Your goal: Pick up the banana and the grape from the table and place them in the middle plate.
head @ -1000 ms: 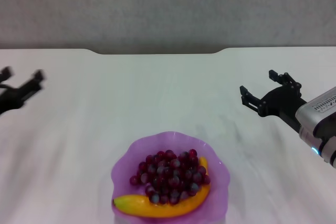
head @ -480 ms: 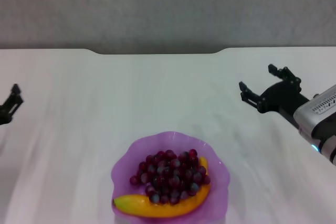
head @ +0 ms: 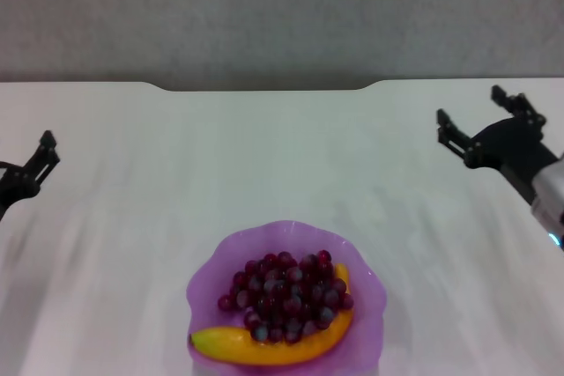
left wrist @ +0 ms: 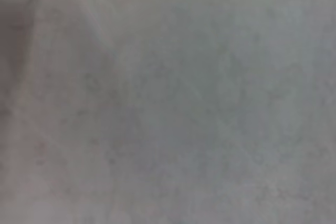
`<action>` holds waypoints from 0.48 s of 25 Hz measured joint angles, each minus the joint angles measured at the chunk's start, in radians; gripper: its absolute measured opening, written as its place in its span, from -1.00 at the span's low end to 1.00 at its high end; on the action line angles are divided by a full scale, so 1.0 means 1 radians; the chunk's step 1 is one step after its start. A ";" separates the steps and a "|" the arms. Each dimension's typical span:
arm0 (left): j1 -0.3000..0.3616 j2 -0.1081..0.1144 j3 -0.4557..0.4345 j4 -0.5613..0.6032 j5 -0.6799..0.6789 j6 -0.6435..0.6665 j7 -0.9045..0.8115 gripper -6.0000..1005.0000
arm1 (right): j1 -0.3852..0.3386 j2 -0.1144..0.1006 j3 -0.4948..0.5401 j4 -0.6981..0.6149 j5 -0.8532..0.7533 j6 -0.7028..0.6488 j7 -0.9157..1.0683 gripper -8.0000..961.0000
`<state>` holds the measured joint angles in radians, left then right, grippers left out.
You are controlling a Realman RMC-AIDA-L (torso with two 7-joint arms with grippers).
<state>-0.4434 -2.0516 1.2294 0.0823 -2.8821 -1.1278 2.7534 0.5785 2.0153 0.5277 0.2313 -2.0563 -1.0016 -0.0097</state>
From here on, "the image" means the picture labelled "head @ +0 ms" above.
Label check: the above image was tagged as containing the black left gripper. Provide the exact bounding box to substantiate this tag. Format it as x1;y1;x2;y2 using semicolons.
0;129;62;224

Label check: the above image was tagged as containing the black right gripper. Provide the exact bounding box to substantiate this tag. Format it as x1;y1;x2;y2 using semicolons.
435;84;561;206

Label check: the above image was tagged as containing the dark red grape bunch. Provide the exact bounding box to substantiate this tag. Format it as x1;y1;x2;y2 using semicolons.
216;248;356;345

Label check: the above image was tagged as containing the yellow plastic banana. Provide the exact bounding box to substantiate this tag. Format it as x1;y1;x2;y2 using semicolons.
189;262;356;367

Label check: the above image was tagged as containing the purple scalloped plastic plate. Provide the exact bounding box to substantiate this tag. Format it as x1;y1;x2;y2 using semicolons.
185;219;388;371

